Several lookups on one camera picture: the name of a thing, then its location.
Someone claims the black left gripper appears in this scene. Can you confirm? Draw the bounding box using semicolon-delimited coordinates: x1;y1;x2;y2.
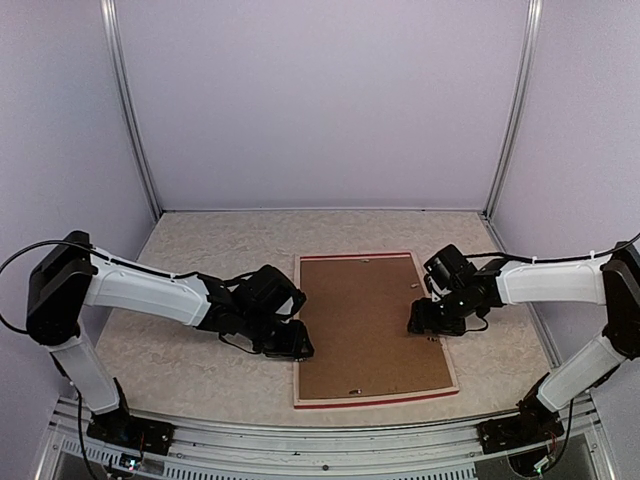
240;308;315;359

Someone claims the wooden picture frame red edge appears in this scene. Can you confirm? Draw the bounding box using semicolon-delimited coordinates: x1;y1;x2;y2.
292;249;461;412

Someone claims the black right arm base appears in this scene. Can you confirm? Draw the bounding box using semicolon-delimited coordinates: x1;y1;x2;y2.
477;396;565;454

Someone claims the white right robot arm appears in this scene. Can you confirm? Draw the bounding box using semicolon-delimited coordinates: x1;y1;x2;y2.
407;239;639;444

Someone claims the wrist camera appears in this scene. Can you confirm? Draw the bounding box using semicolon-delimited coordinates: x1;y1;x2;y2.
424;244;477;295
243;265;307;321

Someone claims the right aluminium corner post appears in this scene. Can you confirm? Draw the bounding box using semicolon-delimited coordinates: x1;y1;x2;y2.
483;0;543;223

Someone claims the left aluminium corner post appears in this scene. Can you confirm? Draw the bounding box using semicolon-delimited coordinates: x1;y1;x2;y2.
100;0;164;222

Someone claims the aluminium corner post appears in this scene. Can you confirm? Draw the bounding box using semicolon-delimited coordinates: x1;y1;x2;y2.
483;0;543;223
100;0;164;222

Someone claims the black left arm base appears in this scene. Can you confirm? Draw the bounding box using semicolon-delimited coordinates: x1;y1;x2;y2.
87;391;175;456

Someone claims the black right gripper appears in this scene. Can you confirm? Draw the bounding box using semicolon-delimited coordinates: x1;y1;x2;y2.
407;288;472;336

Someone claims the aluminium front rail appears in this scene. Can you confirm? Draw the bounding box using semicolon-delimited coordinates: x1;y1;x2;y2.
34;394;616;480

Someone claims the brown cardboard backing board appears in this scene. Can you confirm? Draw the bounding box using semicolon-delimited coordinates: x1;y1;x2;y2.
298;253;451;402

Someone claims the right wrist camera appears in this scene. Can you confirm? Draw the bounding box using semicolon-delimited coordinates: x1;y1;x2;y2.
424;244;477;295

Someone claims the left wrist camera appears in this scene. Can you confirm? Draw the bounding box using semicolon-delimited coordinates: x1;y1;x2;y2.
243;265;307;321

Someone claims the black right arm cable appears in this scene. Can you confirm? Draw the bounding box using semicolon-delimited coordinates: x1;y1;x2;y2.
464;239;640;264

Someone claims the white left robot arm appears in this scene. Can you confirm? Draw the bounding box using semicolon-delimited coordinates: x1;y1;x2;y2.
26;230;314;445

